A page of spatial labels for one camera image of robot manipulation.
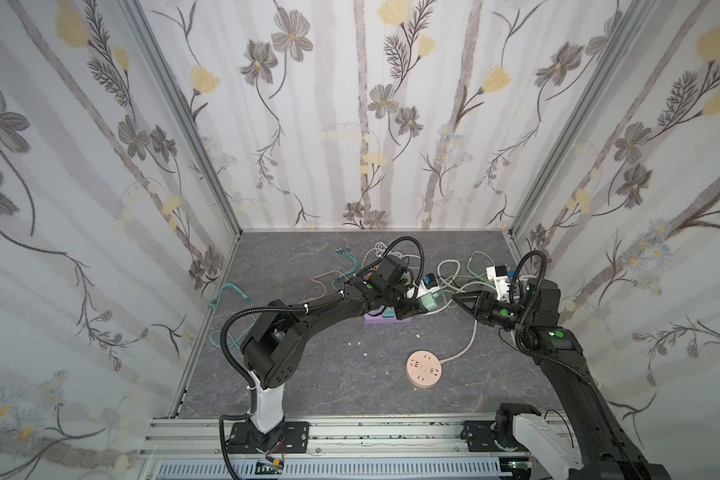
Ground purple power strip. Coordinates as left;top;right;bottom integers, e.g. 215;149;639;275
363;314;412;325

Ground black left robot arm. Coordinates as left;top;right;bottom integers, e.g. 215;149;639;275
223;256;425;452

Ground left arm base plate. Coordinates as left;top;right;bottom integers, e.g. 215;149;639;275
223;421;310;454

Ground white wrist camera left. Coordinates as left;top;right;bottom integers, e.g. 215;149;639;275
405;273;441;299

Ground green charger plug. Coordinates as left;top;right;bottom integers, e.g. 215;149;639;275
416;293;438;315

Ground white power strip cables bundle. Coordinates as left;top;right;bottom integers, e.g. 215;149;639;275
434;259;553;366

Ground black corrugated cable conduit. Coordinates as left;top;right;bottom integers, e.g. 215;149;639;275
218;302;313;480

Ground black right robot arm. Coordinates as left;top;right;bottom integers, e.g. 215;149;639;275
454;279;669;479

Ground light green charging cable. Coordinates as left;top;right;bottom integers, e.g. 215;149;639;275
431;250;499;301

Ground pink round power strip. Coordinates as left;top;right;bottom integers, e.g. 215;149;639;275
406;350;442;389

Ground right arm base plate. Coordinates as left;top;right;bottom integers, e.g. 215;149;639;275
460;421;517;453

